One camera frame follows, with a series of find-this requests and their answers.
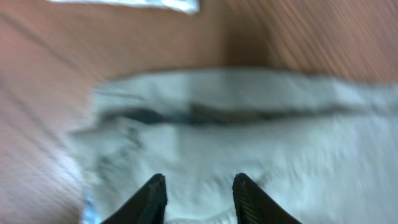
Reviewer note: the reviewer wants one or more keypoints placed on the khaki green shorts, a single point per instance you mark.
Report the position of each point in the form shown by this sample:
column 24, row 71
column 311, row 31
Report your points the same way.
column 325, row 149

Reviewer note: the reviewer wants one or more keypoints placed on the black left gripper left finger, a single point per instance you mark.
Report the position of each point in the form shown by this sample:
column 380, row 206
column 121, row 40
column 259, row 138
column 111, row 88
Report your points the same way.
column 146, row 206

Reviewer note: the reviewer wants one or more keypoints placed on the white shirt with black stripes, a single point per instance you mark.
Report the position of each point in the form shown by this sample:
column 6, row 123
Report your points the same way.
column 186, row 6

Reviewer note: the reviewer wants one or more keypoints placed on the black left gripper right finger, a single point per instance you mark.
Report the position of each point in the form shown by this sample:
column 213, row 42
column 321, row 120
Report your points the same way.
column 254, row 206

